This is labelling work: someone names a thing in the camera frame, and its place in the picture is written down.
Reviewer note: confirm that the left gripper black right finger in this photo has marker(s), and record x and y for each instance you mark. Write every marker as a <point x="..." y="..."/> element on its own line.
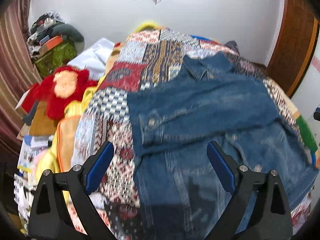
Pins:
<point x="270" y="218"/>

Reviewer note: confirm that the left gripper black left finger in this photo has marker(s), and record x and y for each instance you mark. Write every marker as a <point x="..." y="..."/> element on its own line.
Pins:
<point x="49" y="216"/>

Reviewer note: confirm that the blue denim jacket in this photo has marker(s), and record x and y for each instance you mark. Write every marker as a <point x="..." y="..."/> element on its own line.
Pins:
<point x="180" y="194"/>

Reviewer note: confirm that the pile of clothes clutter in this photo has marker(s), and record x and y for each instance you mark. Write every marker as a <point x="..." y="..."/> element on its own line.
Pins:
<point x="41" y="30"/>

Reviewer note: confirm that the stack of papers and books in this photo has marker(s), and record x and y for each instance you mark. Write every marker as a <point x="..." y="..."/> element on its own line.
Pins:
<point x="32" y="150"/>

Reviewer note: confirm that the yellow blanket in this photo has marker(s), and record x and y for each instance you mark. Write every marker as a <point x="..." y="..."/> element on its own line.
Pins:
<point x="75" y="107"/>

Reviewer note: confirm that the tan orange-trimmed blanket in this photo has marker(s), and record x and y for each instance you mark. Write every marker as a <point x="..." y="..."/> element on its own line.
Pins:
<point x="66" y="130"/>

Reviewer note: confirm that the brown cardboard board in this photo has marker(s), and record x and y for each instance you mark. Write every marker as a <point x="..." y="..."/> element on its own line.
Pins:
<point x="36" y="123"/>

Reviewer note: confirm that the wooden wardrobe door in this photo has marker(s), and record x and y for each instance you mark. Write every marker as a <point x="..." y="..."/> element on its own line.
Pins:
<point x="295" y="46"/>

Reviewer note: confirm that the dark purple bag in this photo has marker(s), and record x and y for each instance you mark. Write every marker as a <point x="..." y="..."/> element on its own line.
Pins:
<point x="233" y="46"/>

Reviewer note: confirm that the red plush toy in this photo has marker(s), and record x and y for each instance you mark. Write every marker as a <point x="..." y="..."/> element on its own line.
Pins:
<point x="65" y="85"/>

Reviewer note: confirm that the striped maroon curtain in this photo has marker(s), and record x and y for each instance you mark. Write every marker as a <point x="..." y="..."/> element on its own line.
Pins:
<point x="17" y="71"/>

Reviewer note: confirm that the white cloth sheet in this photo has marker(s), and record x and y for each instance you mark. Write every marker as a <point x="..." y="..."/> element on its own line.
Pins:
<point x="94" y="58"/>

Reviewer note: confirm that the orange box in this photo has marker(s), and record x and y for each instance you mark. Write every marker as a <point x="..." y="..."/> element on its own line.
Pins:
<point x="51" y="44"/>

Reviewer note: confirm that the colourful patchwork bedspread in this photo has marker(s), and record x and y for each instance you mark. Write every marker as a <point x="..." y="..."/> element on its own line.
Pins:
<point x="143" y="61"/>

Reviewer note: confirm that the grey pillow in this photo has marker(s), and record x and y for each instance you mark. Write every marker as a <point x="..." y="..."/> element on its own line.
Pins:
<point x="71" y="33"/>

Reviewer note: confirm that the yellow fuzzy pillow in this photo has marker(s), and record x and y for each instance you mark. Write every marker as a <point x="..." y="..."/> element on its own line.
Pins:
<point x="149" y="25"/>

